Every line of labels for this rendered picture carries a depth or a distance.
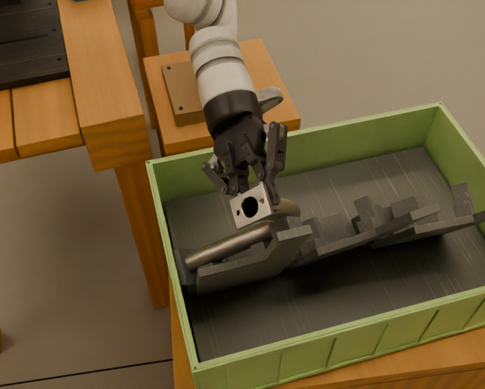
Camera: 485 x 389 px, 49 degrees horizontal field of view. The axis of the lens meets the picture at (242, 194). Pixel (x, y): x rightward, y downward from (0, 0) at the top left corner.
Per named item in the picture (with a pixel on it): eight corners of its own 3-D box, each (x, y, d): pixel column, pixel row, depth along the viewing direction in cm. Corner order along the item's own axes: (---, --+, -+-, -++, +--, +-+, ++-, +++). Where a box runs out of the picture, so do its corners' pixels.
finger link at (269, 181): (256, 169, 67) (267, 205, 66) (273, 158, 65) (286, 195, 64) (262, 170, 68) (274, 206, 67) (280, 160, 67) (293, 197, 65)
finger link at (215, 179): (216, 162, 74) (242, 186, 71) (210, 173, 75) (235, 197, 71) (203, 160, 72) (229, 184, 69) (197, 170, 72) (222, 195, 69)
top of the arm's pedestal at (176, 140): (261, 49, 145) (261, 37, 142) (300, 130, 126) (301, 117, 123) (144, 69, 140) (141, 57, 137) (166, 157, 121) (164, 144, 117)
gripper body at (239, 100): (188, 109, 71) (204, 173, 68) (234, 77, 66) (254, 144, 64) (223, 120, 77) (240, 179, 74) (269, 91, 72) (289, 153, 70)
